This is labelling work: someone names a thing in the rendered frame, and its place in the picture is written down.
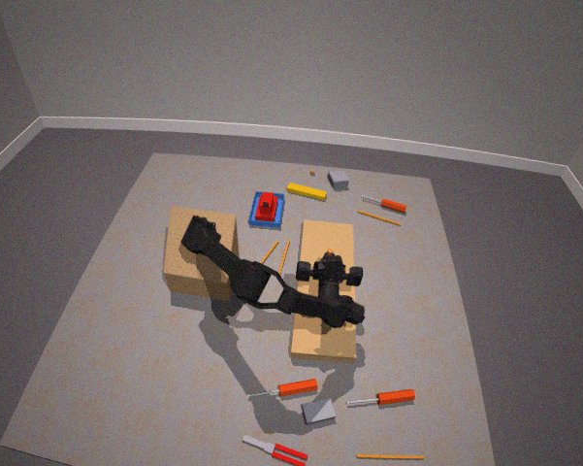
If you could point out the yellow rectangular bar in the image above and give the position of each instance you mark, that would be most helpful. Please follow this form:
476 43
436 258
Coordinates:
307 191

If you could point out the tan wooden panel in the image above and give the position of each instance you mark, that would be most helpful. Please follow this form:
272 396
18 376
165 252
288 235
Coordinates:
313 339

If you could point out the orange-handled awl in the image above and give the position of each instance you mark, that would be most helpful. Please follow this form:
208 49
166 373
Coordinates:
293 388
391 397
391 205

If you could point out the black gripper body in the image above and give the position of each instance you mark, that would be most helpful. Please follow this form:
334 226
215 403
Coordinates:
303 273

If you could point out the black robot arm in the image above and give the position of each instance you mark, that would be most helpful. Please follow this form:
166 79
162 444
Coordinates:
248 279

